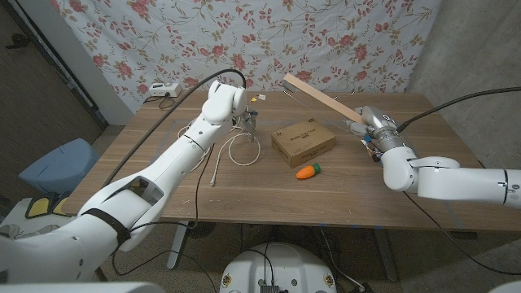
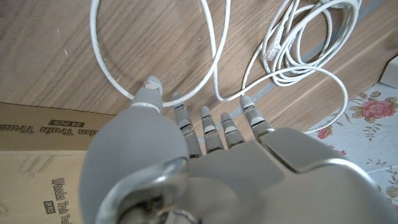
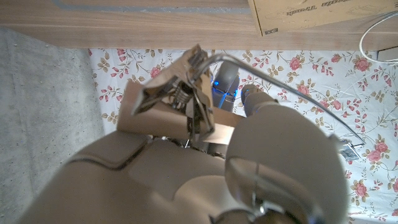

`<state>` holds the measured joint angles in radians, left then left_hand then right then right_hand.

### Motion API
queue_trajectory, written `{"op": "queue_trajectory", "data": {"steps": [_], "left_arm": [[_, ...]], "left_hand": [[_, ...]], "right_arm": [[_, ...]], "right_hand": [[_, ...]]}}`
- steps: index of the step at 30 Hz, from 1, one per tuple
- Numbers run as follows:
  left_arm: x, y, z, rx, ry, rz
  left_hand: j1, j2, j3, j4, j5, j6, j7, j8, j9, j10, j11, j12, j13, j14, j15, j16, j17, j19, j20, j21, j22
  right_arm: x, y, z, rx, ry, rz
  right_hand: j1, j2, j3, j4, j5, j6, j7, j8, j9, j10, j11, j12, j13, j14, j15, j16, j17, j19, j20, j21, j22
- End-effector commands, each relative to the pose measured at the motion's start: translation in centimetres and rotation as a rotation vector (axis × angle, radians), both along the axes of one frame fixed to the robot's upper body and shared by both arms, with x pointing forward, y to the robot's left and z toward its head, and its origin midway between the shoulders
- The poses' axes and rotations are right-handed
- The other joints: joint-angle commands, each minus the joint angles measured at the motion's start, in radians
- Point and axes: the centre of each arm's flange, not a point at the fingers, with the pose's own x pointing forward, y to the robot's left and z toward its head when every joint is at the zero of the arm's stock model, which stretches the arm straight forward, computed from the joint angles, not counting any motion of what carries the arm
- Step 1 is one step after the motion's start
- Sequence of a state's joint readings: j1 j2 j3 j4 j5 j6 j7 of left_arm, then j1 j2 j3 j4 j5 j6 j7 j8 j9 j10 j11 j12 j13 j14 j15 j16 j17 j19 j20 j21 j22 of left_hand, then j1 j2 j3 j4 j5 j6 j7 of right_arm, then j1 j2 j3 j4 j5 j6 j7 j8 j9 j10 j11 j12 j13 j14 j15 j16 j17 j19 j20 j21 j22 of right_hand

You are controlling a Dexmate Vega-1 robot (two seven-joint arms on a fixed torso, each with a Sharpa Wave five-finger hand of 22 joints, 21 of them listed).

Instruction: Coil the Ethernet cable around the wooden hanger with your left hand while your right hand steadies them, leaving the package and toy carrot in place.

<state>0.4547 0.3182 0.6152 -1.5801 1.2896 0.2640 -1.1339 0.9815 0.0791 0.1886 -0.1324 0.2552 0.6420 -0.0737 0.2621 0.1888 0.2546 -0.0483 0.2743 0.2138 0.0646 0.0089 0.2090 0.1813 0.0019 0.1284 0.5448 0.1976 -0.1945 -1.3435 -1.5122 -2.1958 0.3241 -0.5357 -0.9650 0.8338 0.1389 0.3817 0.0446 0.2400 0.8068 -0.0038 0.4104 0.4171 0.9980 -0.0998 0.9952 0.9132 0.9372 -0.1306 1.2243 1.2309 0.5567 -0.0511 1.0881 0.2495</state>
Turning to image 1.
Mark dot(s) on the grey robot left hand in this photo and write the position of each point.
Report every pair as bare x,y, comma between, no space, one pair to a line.
249,122

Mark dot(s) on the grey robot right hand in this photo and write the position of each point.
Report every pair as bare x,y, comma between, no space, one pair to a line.
376,118

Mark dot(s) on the wooden stick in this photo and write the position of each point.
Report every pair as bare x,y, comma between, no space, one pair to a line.
321,97

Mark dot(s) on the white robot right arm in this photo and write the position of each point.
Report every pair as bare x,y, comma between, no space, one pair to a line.
456,183

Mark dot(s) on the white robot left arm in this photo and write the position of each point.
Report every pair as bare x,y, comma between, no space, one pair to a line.
179,154

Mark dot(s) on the brown cardboard package box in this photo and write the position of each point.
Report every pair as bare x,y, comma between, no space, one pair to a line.
301,142

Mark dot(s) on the orange toy carrot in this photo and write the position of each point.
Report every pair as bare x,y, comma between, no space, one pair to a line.
306,172

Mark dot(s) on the floral backdrop cloth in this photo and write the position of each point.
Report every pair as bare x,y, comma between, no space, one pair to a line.
244,40

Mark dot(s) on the metal table leg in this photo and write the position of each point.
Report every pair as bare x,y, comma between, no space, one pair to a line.
386,256
178,244

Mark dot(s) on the white robot torso base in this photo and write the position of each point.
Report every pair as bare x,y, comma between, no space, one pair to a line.
281,264

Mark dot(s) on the blue padded stool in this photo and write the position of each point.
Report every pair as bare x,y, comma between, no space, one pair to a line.
61,167

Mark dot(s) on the yellow and black slipper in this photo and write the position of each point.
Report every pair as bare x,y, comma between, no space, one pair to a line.
38,206

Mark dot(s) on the grey sneaker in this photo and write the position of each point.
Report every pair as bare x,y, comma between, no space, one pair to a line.
16,231

